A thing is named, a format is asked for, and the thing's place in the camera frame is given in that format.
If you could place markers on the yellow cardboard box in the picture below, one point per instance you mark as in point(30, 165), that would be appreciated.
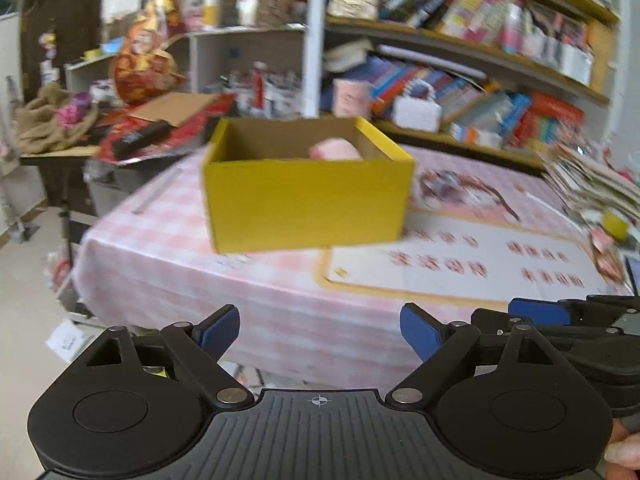
point(300, 205)

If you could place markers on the red thick book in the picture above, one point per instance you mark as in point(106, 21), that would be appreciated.
point(555, 112)

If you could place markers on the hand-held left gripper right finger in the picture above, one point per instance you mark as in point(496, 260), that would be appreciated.
point(419, 332)

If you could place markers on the orange white box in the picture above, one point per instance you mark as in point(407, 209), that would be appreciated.
point(475, 135)

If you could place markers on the wooden bookshelf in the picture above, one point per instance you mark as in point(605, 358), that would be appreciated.
point(440, 35)

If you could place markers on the person's right hand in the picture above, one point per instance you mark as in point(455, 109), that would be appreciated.
point(625, 452)

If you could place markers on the yellow round object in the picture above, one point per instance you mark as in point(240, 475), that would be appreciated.
point(615, 225)

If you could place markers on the red printed paper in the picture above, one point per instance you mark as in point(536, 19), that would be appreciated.
point(200, 125)

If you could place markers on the dark side table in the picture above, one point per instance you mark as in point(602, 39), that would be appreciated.
point(60, 160)

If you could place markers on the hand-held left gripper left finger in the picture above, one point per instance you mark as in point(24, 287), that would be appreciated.
point(220, 330)

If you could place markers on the row of colourful books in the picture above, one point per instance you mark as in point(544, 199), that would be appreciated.
point(480, 15)
point(480, 105)

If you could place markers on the red gold festive decoration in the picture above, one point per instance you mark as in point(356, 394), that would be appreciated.
point(145, 60)

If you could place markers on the black oblong case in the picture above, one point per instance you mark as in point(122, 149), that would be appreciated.
point(140, 137)

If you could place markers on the brown cloth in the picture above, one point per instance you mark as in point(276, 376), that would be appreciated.
point(45, 120)

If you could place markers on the pile of workbooks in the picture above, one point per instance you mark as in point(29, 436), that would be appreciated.
point(590, 180)

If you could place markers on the grey shelf unit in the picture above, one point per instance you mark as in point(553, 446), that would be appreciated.
point(215, 52)

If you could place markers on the yellow white bottle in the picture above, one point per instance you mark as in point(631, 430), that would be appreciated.
point(211, 10)

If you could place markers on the pink cartoon cylinder container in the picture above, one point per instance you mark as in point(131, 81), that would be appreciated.
point(351, 97)

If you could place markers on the brown cardboard sheet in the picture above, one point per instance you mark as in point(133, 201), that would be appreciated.
point(175, 107)

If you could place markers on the pink plush toy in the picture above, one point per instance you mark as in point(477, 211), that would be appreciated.
point(335, 150)

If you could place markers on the white paper sheet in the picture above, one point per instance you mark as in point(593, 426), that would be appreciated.
point(67, 342)

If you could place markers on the pink checked tablecloth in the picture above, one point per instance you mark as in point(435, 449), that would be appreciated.
point(200, 285)

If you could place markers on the white quilted handbag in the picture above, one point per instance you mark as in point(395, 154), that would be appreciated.
point(417, 110)

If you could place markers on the red tassel ornament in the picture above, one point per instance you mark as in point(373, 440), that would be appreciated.
point(258, 85)

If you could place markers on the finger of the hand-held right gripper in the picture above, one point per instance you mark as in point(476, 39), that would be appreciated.
point(590, 337)
point(540, 311)

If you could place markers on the clear pen holder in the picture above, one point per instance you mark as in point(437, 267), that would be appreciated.
point(282, 92)

